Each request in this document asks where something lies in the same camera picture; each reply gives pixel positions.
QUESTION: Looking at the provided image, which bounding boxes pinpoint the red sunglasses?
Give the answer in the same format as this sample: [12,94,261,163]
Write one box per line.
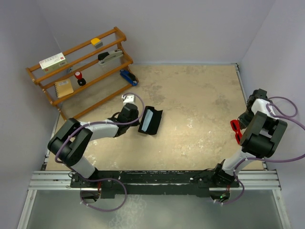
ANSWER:
[230,120,242,144]

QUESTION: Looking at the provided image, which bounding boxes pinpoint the light blue cleaning cloth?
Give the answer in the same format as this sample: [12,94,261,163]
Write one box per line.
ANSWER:
[141,109,153,132]

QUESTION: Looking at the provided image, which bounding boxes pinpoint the black glasses case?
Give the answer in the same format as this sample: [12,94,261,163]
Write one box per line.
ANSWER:
[138,106,163,135]

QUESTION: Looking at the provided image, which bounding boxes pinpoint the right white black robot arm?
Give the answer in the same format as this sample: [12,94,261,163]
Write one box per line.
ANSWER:
[212,89,287,187]

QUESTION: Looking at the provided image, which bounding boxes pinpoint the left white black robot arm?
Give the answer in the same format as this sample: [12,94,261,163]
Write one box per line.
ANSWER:
[47,103,139,187]

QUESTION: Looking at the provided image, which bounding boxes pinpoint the blue black stapler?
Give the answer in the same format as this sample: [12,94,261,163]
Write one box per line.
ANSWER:
[120,69,138,86]

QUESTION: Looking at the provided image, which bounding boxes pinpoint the red black stamp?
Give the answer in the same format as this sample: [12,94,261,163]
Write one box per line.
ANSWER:
[74,72,86,86]

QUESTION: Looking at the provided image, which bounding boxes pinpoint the black silver stapler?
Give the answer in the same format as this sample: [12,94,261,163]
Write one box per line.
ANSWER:
[98,49,123,65]

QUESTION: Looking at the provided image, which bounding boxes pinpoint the wooden three-tier shelf rack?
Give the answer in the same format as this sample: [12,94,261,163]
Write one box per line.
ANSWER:
[26,27,139,120]

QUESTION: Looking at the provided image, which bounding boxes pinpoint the brown spiral notebook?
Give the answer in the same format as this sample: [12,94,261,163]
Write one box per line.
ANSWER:
[54,79,74,98]

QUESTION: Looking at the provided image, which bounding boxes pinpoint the yellow grey eraser block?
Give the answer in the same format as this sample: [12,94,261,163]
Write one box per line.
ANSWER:
[91,38,103,49]

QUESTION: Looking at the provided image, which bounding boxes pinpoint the white staples box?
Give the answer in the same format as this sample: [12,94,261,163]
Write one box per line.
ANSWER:
[39,53,68,73]

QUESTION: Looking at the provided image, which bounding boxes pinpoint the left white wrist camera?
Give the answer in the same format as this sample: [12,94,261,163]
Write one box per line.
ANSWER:
[122,94,136,105]

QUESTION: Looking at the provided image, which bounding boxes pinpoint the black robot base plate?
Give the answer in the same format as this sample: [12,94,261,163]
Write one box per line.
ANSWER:
[71,169,239,199]

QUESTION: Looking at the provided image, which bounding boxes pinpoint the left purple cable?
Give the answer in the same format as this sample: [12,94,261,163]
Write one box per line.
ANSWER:
[54,93,146,212]

